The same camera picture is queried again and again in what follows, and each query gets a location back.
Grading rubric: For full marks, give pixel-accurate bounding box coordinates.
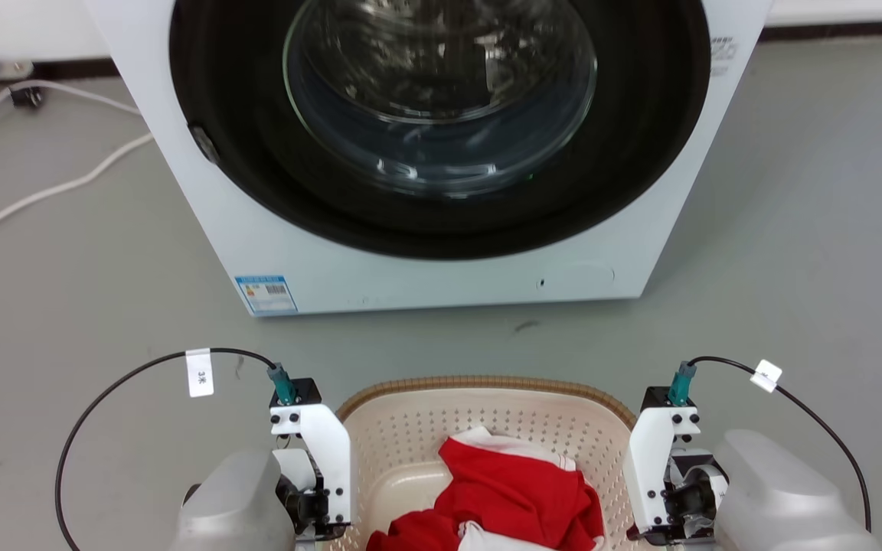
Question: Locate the small white cable tag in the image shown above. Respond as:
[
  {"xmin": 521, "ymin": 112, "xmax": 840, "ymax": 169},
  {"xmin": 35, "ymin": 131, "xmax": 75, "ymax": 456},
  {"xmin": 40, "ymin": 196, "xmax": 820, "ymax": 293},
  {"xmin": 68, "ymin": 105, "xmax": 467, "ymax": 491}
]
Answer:
[{"xmin": 750, "ymin": 359, "xmax": 783, "ymax": 394}]

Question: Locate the red and white garment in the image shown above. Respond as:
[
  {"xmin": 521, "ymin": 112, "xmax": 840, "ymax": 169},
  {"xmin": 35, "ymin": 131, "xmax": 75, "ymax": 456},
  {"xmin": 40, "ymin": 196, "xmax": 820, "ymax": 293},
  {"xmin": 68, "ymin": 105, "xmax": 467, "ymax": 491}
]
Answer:
[{"xmin": 364, "ymin": 427, "xmax": 607, "ymax": 551}]

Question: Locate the thin white floor cable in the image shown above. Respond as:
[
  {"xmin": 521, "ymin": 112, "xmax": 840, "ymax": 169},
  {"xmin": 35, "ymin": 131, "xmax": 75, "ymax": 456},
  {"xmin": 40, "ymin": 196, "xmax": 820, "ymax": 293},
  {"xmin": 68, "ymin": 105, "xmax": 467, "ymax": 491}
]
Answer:
[{"xmin": 0, "ymin": 79, "xmax": 142, "ymax": 181}]

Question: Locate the thick white floor hose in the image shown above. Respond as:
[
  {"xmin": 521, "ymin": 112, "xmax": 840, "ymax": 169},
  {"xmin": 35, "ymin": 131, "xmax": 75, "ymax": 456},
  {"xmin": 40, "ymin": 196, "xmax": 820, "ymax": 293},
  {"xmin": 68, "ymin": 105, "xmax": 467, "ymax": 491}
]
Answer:
[{"xmin": 0, "ymin": 132, "xmax": 155, "ymax": 247}]

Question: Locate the grey printed washer sticker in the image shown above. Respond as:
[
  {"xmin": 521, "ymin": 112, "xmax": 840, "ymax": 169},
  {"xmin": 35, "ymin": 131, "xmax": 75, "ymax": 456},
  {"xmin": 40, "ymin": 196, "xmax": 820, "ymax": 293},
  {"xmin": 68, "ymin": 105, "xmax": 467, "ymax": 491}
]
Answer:
[{"xmin": 709, "ymin": 35, "xmax": 740, "ymax": 78}]

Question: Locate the black round washer door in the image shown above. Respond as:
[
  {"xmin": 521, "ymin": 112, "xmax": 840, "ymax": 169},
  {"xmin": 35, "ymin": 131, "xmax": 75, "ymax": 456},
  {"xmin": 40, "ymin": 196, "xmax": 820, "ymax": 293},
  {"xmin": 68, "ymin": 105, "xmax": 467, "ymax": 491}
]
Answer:
[{"xmin": 169, "ymin": 0, "xmax": 712, "ymax": 261}]

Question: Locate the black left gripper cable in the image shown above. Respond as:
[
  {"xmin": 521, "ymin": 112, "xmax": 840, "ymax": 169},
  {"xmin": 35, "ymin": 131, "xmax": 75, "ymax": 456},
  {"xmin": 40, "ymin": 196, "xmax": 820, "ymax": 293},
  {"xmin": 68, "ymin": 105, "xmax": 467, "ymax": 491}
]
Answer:
[{"xmin": 55, "ymin": 347, "xmax": 298, "ymax": 551}]

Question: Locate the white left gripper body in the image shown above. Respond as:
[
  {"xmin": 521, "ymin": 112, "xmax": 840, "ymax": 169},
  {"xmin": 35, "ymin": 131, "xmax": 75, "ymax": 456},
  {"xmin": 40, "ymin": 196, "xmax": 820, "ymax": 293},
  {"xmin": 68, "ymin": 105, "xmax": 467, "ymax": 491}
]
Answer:
[{"xmin": 269, "ymin": 403, "xmax": 352, "ymax": 543}]

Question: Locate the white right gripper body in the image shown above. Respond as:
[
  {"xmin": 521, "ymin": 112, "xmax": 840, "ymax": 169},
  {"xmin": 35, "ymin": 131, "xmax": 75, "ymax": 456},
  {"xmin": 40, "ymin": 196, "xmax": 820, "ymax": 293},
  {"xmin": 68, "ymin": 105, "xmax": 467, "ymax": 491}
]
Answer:
[{"xmin": 622, "ymin": 405, "xmax": 730, "ymax": 546}]

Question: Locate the white washer filter flap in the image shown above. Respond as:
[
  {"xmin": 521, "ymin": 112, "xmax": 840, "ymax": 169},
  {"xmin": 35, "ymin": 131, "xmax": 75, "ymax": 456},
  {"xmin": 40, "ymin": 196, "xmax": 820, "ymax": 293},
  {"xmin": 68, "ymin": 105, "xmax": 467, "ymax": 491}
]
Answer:
[{"xmin": 537, "ymin": 262, "xmax": 616, "ymax": 296}]

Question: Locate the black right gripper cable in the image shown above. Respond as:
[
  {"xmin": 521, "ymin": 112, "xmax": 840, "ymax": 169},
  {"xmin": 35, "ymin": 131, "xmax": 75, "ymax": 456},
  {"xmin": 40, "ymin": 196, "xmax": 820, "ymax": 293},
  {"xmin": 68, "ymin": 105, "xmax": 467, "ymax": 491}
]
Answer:
[{"xmin": 667, "ymin": 355, "xmax": 873, "ymax": 533}]

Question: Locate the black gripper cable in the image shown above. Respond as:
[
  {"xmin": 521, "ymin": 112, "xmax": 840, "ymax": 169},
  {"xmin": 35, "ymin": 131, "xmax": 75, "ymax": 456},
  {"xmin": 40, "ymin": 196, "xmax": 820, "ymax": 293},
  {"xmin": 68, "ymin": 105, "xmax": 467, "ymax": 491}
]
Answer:
[
  {"xmin": 55, "ymin": 347, "xmax": 298, "ymax": 551},
  {"xmin": 667, "ymin": 355, "xmax": 873, "ymax": 533}
]

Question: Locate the long white cable tag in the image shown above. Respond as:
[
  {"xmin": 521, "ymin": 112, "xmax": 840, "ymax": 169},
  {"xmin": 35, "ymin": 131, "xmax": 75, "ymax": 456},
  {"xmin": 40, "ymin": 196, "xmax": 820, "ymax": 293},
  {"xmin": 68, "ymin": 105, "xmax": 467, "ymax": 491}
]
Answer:
[{"xmin": 185, "ymin": 348, "xmax": 215, "ymax": 399}]

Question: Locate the white front-load washing machine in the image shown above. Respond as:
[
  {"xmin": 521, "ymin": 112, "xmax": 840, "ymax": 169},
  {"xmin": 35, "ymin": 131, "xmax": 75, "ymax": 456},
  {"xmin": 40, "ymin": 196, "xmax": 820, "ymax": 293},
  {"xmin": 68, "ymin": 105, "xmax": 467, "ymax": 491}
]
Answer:
[{"xmin": 85, "ymin": 0, "xmax": 775, "ymax": 317}]

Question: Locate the beige perforated laundry basket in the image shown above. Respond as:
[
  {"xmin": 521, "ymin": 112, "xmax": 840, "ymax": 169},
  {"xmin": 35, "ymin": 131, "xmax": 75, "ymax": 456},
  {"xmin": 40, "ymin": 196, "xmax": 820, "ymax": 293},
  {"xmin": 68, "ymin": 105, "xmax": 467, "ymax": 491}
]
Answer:
[{"xmin": 324, "ymin": 375, "xmax": 650, "ymax": 551}]

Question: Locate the blue energy label sticker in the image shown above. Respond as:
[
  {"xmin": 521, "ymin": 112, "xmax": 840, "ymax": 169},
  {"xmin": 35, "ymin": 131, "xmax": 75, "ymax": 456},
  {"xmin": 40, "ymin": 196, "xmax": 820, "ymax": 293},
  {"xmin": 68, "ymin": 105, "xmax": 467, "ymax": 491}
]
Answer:
[{"xmin": 234, "ymin": 274, "xmax": 299, "ymax": 316}]

